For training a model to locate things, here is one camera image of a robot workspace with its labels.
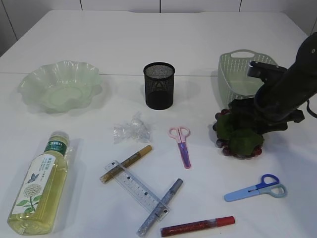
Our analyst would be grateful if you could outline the light green woven plastic basket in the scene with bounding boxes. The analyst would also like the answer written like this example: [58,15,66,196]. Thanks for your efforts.
[218,49,277,108]

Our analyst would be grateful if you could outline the black mesh pen holder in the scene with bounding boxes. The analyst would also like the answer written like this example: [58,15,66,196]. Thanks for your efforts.
[143,62,175,110]

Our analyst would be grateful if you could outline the blue scissors with sheath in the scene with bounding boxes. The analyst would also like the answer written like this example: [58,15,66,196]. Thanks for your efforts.
[224,174,288,202]

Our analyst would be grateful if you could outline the black blue right robot arm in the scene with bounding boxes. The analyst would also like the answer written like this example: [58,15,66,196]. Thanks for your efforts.
[229,33,317,134]

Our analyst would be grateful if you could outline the green wavy glass plate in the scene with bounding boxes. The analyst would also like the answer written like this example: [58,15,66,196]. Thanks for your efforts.
[18,60,102,113]

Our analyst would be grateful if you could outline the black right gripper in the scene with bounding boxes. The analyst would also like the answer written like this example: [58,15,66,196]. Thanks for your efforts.
[229,71,304,135]

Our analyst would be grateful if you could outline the clear plastic sheet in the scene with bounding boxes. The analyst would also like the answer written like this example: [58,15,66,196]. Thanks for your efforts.
[113,112,152,144]

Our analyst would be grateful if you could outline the gold glitter marker pen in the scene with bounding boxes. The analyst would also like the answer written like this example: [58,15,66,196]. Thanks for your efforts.
[100,145,152,183]

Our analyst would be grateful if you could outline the silver glitter marker pen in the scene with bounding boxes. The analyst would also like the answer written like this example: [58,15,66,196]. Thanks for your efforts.
[137,178,183,238]

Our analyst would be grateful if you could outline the clear plastic ruler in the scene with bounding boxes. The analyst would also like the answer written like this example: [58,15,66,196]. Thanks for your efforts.
[105,160,170,221]

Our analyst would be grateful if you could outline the pink scissors with purple sheath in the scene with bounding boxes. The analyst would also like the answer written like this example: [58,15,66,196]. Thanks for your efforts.
[168,126,191,169]

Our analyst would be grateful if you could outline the yellow tea drink bottle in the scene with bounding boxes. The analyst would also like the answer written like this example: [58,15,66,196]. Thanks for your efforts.
[7,131,69,236]

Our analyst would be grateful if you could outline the red glitter marker pen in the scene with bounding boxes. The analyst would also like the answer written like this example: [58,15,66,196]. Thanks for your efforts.
[160,216,235,237]

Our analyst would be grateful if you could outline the purple artificial grape bunch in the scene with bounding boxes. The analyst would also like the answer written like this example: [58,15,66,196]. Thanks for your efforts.
[212,109,264,159]

